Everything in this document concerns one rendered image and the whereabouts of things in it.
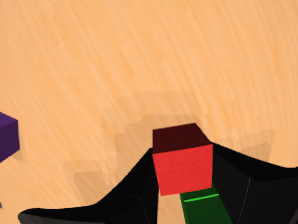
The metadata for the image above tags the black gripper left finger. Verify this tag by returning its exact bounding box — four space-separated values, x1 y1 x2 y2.
17 148 160 224

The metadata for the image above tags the purple block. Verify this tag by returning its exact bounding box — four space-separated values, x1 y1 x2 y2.
0 112 20 164

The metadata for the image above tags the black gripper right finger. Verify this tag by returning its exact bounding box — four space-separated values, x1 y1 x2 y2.
210 141 298 224

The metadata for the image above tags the red block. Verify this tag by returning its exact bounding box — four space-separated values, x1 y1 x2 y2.
152 123 213 196

